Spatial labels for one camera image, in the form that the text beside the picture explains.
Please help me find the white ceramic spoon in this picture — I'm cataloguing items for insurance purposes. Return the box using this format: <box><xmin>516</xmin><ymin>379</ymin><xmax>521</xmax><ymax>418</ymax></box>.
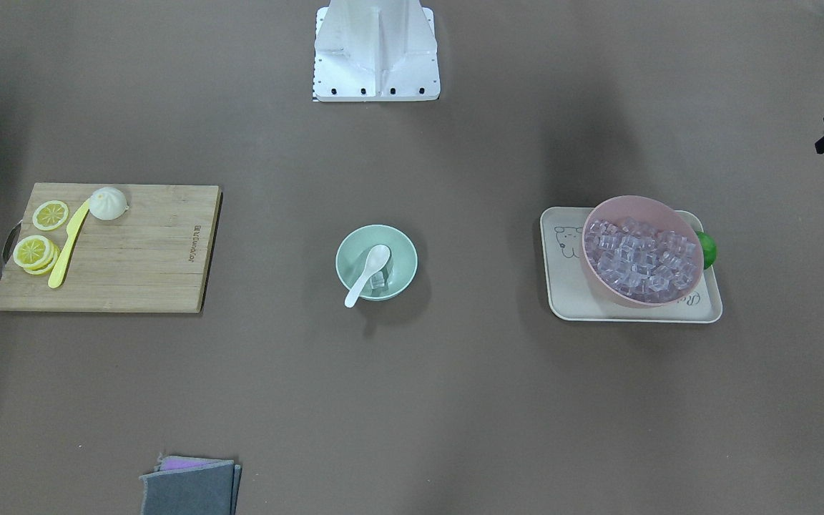
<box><xmin>344</xmin><ymin>244</ymin><xmax>391</xmax><ymax>308</ymax></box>

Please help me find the single clear ice cube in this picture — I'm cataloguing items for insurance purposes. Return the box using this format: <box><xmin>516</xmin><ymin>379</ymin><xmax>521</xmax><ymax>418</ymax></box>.
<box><xmin>368</xmin><ymin>268</ymin><xmax>388</xmax><ymax>296</ymax></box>

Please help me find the pink bowl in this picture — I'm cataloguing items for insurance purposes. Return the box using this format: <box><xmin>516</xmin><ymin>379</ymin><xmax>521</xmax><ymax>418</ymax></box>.
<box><xmin>581</xmin><ymin>195</ymin><xmax>704</xmax><ymax>308</ymax></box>

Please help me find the clear ice cubes pile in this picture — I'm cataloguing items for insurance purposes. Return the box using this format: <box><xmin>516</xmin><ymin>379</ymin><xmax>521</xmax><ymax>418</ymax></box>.
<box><xmin>583</xmin><ymin>217</ymin><xmax>704</xmax><ymax>304</ymax></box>

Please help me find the mint green bowl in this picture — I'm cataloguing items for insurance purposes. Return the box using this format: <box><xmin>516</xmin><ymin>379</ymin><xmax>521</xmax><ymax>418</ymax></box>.
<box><xmin>335</xmin><ymin>224</ymin><xmax>418</xmax><ymax>301</ymax></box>

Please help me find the green lime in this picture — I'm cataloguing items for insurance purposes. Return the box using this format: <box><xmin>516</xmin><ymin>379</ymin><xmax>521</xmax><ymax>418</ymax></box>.
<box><xmin>695</xmin><ymin>231</ymin><xmax>718</xmax><ymax>270</ymax></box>

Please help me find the cream rabbit tray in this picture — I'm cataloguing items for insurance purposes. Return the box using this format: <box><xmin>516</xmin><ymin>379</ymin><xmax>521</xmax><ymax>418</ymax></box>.
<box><xmin>539</xmin><ymin>207</ymin><xmax>723</xmax><ymax>325</ymax></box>

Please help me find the bamboo cutting board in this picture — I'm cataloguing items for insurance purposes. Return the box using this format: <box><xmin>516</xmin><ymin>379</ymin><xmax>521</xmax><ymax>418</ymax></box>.
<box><xmin>0</xmin><ymin>185</ymin><xmax>222</xmax><ymax>313</ymax></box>

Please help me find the purple cloth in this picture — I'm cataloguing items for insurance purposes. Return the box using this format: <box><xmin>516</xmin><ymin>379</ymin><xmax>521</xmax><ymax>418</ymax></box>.
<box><xmin>154</xmin><ymin>456</ymin><xmax>224</xmax><ymax>472</ymax></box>

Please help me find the single lemon slice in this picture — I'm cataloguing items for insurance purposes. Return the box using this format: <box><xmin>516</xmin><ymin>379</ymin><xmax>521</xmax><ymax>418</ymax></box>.
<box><xmin>31</xmin><ymin>200</ymin><xmax>71</xmax><ymax>232</ymax></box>

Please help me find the lower lemon slice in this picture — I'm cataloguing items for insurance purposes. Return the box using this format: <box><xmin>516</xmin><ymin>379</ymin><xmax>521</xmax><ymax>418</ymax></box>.
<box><xmin>23</xmin><ymin>245</ymin><xmax>60</xmax><ymax>276</ymax></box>

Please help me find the yellow plastic knife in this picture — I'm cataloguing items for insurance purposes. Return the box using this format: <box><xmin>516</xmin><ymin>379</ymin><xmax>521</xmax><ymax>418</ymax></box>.
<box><xmin>48</xmin><ymin>200</ymin><xmax>89</xmax><ymax>289</ymax></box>

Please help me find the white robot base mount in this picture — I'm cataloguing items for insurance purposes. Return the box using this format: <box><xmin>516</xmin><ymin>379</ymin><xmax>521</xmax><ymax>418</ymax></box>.
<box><xmin>312</xmin><ymin>1</ymin><xmax>441</xmax><ymax>102</ymax></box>

